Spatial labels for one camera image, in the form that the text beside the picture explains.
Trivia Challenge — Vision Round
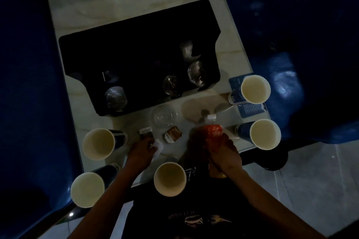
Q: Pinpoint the person's right hand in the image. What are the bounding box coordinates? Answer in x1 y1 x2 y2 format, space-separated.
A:
206 134 244 176

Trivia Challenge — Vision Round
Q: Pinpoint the person's left hand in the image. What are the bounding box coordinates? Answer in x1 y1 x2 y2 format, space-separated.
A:
125 136 159 171

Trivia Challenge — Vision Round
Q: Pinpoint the white sauce packet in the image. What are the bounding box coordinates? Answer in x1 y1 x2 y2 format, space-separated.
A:
151 139 165 160

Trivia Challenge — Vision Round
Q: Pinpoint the orange drink bottle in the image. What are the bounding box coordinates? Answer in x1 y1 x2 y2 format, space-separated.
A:
194 114 228 179

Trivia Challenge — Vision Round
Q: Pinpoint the person's left forearm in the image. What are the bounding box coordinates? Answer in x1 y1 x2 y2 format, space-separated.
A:
68 163 141 239

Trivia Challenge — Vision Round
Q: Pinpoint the person's right forearm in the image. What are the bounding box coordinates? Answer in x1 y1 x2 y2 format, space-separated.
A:
232 168 326 239

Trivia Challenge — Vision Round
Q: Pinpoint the brown sauce tub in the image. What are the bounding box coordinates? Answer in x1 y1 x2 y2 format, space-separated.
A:
164 126 183 144

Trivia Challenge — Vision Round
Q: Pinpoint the flat clear plastic lid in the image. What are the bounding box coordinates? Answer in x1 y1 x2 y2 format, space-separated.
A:
153 106 179 127

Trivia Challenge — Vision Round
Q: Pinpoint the blue paper cup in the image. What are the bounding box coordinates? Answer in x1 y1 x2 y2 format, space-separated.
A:
236 119 282 151
228 75 271 105
153 162 187 197
70 163 122 208
82 128 129 161

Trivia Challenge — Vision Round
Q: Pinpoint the blue printed card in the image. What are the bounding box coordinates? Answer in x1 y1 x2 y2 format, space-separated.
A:
228 73 268 119

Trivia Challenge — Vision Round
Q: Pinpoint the black table base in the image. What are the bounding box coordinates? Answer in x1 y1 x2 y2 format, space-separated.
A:
241 143 289 172

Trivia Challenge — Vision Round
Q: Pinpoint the clear plastic dome lid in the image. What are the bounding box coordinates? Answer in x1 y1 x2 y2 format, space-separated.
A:
104 86 128 112
162 75 182 97
187 61 208 88

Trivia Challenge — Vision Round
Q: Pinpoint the person's black printed shirt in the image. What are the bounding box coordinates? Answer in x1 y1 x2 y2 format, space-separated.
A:
121 160 268 239

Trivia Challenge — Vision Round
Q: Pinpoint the black plastic tray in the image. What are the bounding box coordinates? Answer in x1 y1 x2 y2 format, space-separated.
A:
58 0 221 117

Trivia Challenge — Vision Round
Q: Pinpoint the blue padded bench seat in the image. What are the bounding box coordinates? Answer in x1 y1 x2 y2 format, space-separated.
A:
0 0 85 239
214 0 359 145

